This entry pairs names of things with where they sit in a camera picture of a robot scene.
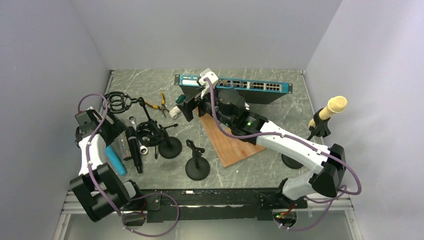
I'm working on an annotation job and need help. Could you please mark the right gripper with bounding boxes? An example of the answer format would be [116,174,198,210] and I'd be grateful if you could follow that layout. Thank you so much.
[177,84,235,128]

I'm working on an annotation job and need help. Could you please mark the black handheld microphone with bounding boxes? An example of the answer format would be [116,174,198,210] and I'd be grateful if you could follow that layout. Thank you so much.
[126,126,143,174]

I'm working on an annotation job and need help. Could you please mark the blue foam microphone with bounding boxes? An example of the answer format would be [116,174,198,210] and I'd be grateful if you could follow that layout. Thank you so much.
[105,145,127,176]

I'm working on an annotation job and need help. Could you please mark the shock mount desk stand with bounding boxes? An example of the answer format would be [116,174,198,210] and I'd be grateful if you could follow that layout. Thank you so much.
[135,120,182,159]

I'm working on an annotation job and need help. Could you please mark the tripod shock mount stand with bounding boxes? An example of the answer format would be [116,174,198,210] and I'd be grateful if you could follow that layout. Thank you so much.
[102,91,179,159]

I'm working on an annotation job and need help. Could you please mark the clip desk mic stand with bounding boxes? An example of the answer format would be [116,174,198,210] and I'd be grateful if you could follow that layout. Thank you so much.
[185,139,211,181]

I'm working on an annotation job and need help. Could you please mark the silver mesh glitter microphone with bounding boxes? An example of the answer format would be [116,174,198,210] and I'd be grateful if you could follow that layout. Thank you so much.
[116,132,133,161]

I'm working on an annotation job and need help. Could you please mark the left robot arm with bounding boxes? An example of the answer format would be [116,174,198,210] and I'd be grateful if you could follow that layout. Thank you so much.
[70,107,144,222]

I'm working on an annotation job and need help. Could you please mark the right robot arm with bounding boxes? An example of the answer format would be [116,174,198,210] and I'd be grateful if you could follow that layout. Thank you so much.
[177,88,346,208]

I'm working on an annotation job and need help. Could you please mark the right clip mic stand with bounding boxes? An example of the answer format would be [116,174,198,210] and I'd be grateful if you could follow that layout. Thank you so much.
[281,107,331,170]

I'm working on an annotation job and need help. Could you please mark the yellow foam microphone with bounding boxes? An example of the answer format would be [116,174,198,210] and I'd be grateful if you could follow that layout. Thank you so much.
[317,95,348,121]

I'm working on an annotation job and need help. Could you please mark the silver combination wrench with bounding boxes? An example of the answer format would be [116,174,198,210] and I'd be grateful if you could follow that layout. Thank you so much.
[128,116,149,155]

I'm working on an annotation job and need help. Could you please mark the wooden board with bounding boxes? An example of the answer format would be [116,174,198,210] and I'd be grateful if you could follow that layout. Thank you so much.
[198,114,266,168]

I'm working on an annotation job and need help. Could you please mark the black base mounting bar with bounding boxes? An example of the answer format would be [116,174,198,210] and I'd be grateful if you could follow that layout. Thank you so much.
[123,187,308,223]

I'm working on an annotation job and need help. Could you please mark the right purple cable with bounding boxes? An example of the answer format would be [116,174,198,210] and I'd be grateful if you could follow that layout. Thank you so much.
[203,77,363,232]

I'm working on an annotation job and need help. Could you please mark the yellow handled pliers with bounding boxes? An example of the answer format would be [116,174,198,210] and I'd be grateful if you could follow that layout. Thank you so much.
[145,91,169,118]

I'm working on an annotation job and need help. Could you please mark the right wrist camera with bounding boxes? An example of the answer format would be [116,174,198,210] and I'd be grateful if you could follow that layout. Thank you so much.
[197,68,219,99]

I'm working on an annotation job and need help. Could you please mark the blue network switch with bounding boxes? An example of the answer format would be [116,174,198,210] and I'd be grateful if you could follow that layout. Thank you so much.
[174,74,293,105]

